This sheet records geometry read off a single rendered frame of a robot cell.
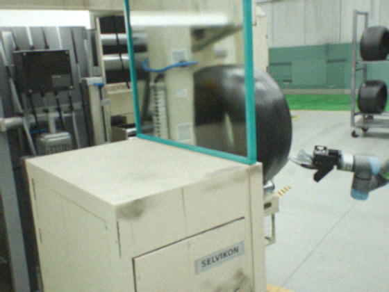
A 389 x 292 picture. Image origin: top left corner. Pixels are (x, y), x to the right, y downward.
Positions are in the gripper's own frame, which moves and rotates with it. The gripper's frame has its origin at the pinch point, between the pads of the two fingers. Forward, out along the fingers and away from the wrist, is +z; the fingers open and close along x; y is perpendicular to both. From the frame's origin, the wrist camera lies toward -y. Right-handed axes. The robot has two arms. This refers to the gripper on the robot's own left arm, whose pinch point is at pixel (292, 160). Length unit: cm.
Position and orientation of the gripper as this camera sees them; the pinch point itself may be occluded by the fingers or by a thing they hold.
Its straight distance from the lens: 202.6
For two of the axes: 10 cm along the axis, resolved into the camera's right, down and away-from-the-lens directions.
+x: -2.1, 5.4, -8.1
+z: -9.8, -1.1, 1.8
